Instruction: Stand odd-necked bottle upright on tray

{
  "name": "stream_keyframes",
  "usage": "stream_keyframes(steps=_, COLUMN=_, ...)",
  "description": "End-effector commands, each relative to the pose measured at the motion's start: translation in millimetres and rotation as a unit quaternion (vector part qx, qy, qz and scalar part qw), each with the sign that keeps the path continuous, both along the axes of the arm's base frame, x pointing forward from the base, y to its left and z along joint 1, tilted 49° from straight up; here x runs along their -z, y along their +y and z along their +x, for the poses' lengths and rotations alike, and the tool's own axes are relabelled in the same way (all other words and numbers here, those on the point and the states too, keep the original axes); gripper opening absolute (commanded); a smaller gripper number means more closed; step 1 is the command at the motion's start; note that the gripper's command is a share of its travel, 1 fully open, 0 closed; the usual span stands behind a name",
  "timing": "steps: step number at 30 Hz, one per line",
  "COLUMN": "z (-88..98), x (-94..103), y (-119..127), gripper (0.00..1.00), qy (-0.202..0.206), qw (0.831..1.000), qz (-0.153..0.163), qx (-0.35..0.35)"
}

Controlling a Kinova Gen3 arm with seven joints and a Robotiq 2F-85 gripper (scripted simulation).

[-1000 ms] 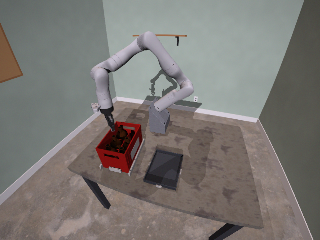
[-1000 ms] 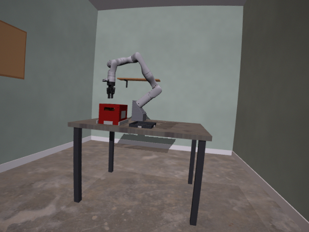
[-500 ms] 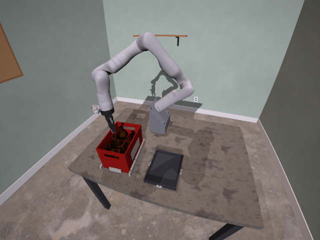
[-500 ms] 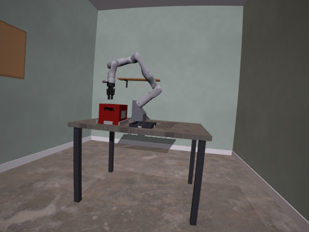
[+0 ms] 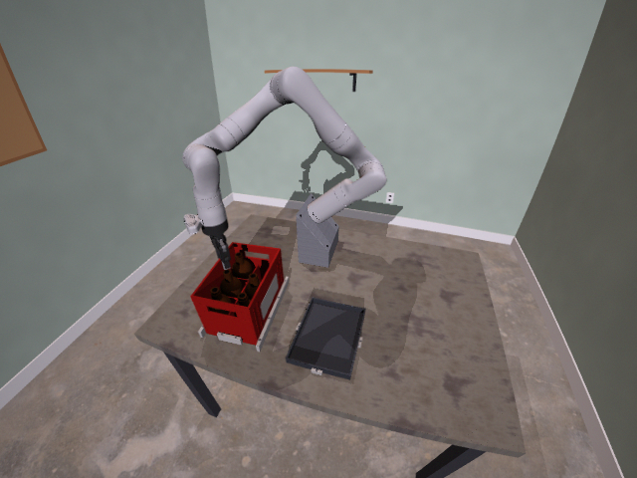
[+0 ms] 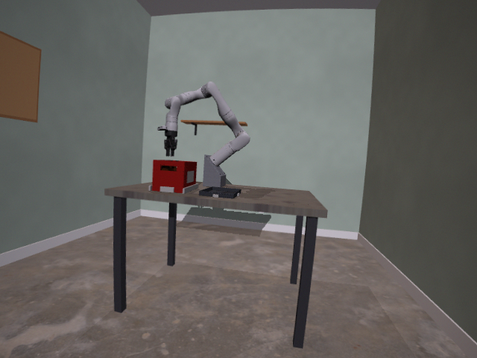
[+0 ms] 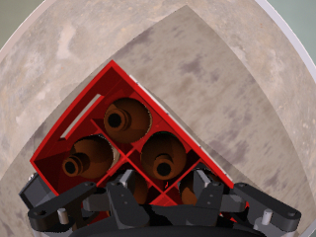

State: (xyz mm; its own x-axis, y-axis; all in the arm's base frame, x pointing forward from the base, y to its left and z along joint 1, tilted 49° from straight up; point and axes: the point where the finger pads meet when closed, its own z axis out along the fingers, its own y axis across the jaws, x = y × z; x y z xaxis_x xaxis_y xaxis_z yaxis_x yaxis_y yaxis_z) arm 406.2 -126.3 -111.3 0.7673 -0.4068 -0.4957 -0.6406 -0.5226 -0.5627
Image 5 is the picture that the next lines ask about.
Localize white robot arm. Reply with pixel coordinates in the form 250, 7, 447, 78
182, 67, 386, 234

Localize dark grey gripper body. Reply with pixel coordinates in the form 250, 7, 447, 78
201, 219, 229, 248

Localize brown glass bottle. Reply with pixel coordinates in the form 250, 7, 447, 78
232, 252, 253, 280
236, 293, 251, 307
245, 273, 261, 300
220, 269, 243, 298
209, 287, 232, 315

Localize red bottle crate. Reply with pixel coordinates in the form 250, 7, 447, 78
190, 245, 284, 345

